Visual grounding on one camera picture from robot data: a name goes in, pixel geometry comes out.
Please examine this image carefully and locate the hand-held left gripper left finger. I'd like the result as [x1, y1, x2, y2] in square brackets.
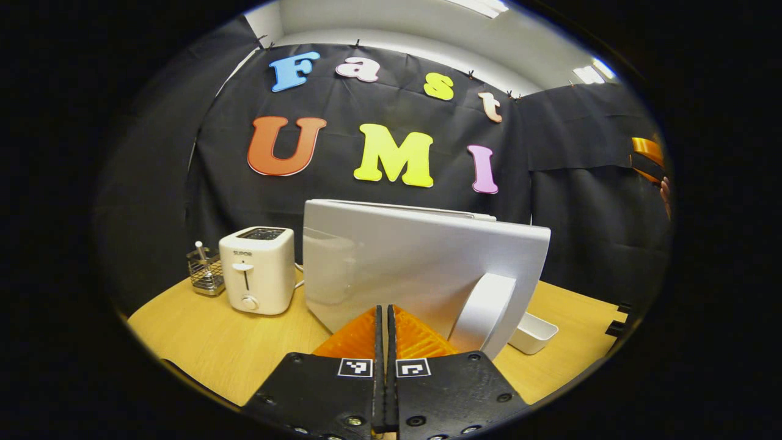
[242, 304, 387, 440]

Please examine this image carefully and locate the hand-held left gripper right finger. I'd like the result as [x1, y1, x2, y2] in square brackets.
[387, 304, 529, 440]

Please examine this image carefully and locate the white microwave oven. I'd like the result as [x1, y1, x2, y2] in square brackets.
[302, 198, 552, 362]

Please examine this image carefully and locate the ceiling light panel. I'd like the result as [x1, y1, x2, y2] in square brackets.
[572, 58, 616, 85]
[449, 0, 509, 19]

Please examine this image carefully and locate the white rectangular dish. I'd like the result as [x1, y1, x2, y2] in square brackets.
[508, 312, 560, 356]

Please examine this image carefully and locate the white toaster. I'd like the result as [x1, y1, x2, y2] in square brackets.
[219, 226, 297, 316]

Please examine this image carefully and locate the small metal utensil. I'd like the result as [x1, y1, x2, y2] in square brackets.
[194, 241, 214, 288]

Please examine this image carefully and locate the wire mesh basket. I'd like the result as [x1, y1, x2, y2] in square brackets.
[186, 241, 225, 297]

